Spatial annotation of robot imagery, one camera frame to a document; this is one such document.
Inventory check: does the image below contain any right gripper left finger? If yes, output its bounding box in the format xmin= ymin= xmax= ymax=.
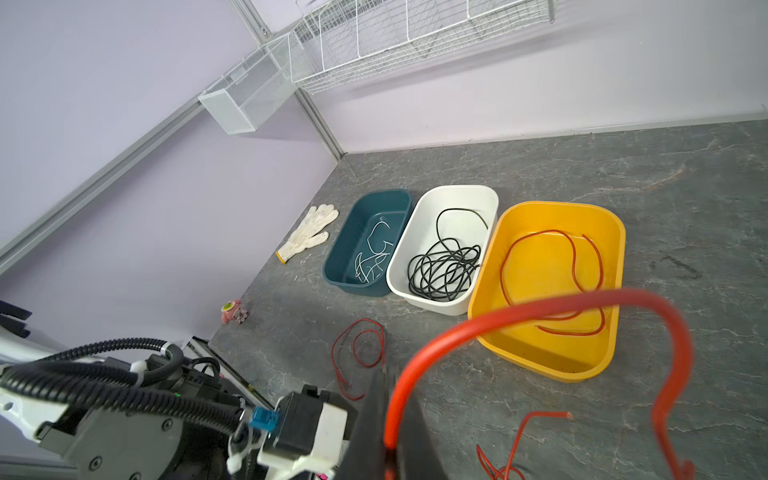
xmin=335 ymin=368 xmax=390 ymax=480

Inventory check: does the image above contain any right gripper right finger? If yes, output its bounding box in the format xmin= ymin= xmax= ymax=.
xmin=395 ymin=396 xmax=447 ymax=480

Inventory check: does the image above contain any black cable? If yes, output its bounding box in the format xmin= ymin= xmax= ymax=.
xmin=407 ymin=207 xmax=490 ymax=302

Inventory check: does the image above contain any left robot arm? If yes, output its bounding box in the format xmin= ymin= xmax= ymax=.
xmin=1 ymin=303 xmax=267 ymax=479

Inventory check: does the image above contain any white plastic bin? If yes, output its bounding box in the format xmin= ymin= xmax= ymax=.
xmin=386 ymin=185 xmax=499 ymax=316

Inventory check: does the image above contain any teal plastic bin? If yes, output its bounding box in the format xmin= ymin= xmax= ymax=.
xmin=323 ymin=189 xmax=413 ymax=297

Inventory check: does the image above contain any yellow plastic bin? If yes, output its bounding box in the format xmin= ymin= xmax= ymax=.
xmin=468 ymin=201 xmax=626 ymax=383

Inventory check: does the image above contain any white knit glove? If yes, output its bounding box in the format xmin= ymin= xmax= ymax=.
xmin=276 ymin=204 xmax=339 ymax=264

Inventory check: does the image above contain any small white mesh basket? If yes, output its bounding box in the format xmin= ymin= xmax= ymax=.
xmin=198 ymin=36 xmax=297 ymax=135

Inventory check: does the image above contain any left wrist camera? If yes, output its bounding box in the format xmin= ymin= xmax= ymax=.
xmin=249 ymin=385 xmax=358 ymax=479

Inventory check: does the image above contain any long white wire basket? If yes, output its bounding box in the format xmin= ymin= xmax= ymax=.
xmin=287 ymin=0 xmax=558 ymax=94

